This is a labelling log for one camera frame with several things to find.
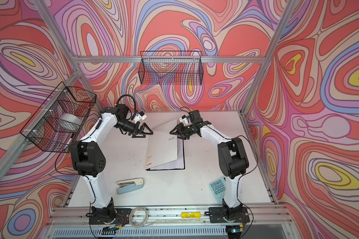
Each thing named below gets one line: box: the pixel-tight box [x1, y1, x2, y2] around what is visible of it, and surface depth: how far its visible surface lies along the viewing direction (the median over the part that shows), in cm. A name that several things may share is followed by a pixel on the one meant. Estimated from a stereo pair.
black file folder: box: [145, 119, 185, 171], surface depth 92 cm
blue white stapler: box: [116, 177, 146, 195], surface depth 83 cm
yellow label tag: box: [180, 211, 202, 219], surface depth 74 cm
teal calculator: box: [208, 176, 226, 205], surface depth 83 cm
